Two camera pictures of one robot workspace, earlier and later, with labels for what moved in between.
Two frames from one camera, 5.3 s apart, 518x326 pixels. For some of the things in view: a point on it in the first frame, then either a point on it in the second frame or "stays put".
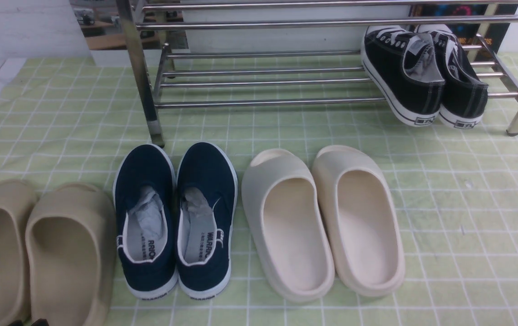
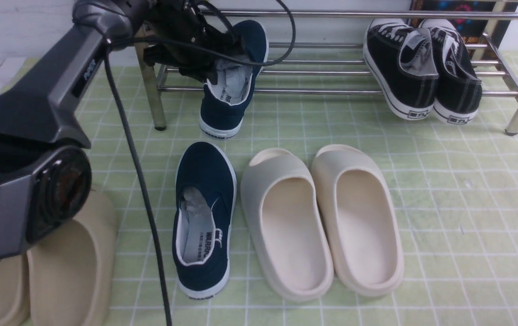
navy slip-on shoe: (207, 202) stays put
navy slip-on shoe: (146, 204) → (224, 103)
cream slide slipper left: (285, 211) stays put
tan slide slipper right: (71, 256) stays put
